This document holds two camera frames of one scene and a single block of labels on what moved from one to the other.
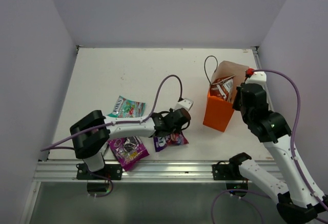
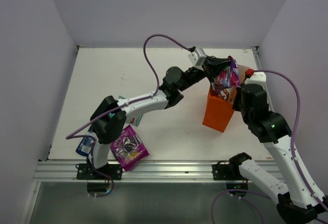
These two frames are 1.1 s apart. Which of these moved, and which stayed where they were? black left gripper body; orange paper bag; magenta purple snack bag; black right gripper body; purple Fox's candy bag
Moved: black left gripper body; purple Fox's candy bag
Stayed: black right gripper body; magenta purple snack bag; orange paper bag
